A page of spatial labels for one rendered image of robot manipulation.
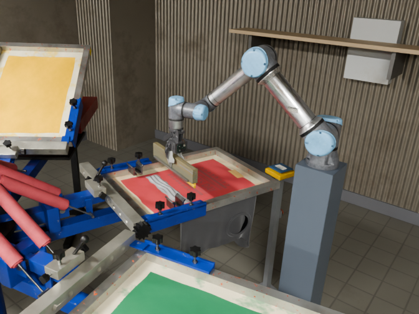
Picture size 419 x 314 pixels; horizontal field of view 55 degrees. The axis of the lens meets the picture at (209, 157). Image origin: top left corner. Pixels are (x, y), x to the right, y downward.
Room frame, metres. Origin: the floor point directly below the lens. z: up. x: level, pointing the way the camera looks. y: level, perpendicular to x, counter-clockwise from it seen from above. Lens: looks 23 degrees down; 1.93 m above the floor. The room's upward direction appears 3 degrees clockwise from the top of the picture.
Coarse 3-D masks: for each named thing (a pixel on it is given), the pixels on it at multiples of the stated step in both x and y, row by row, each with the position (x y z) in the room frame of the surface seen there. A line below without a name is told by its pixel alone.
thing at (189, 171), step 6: (156, 144) 2.01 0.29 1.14; (156, 150) 2.00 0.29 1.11; (162, 150) 1.94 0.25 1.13; (162, 156) 1.94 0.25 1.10; (174, 156) 1.85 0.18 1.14; (180, 162) 1.79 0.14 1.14; (186, 162) 1.79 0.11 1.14; (174, 168) 1.84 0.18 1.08; (180, 168) 1.79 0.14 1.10; (186, 168) 1.74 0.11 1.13; (192, 168) 1.72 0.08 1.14; (186, 174) 1.74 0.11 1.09; (192, 174) 1.70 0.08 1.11; (192, 180) 1.70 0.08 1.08
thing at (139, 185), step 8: (208, 160) 2.24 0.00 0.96; (208, 168) 2.13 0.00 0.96; (216, 168) 2.13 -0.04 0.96; (224, 168) 2.14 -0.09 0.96; (144, 176) 1.98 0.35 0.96; (160, 176) 1.99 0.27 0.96; (168, 176) 1.99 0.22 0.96; (128, 184) 1.88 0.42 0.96; (136, 184) 1.88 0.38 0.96; (144, 184) 1.88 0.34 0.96; (152, 184) 1.89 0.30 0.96; (176, 184) 1.90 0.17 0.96; (136, 192) 1.80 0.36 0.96; (144, 192) 1.80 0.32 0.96; (152, 192) 1.81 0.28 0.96
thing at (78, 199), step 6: (78, 192) 1.61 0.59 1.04; (84, 192) 1.62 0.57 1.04; (66, 198) 1.55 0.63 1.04; (72, 198) 1.55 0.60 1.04; (78, 198) 1.56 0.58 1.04; (84, 198) 1.57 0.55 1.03; (90, 198) 1.59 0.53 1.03; (96, 198) 1.60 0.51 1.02; (72, 204) 1.54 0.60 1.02; (78, 204) 1.56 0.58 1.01; (84, 204) 1.57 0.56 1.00
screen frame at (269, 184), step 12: (192, 156) 2.24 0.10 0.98; (204, 156) 2.29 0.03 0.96; (228, 156) 2.23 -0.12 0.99; (144, 168) 2.05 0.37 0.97; (240, 168) 2.13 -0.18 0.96; (252, 168) 2.08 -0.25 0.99; (108, 180) 1.85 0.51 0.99; (264, 180) 1.96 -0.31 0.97; (276, 180) 1.94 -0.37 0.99; (120, 192) 1.73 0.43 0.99; (240, 192) 1.78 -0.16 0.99; (252, 192) 1.80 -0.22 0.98; (264, 192) 1.85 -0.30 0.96; (132, 204) 1.61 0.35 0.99; (216, 204) 1.68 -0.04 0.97
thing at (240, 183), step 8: (224, 176) 2.03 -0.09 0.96; (232, 176) 2.03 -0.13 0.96; (232, 184) 1.93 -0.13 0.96; (240, 184) 1.93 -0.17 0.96; (248, 184) 1.94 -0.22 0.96; (160, 192) 1.81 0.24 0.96; (184, 192) 1.82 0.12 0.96; (216, 192) 1.84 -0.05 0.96; (224, 192) 1.84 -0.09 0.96; (144, 200) 1.72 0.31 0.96; (152, 200) 1.72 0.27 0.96; (160, 200) 1.73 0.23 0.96; (152, 208) 1.64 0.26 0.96; (168, 208) 1.65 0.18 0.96
